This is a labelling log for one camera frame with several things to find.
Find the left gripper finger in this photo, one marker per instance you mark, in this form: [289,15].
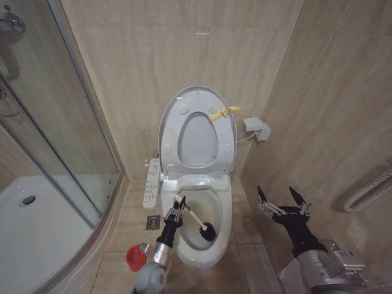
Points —
[181,208]
[172,211]

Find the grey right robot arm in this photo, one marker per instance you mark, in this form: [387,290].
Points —
[324,272]

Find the white shower tray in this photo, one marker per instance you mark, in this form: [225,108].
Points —
[33,239]

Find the grey wall socket box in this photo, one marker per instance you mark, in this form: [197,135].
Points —
[256,125]

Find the glass shower enclosure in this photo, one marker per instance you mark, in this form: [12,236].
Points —
[46,101]

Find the white bidet control panel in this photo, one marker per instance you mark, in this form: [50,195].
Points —
[151,190]

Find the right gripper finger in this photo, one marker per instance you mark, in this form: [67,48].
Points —
[266,202]
[300,200]

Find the white toilet bowl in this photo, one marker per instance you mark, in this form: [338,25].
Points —
[225,211]

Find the white toilet brush black bristles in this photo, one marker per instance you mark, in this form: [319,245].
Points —
[208,231]

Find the red toilet brush holder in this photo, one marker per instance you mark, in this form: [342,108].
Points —
[134,258]

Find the chrome shower drain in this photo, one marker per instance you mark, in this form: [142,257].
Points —
[28,200]

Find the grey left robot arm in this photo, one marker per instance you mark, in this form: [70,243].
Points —
[153,275]

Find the metal floor drain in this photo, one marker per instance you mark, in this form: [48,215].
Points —
[153,222]

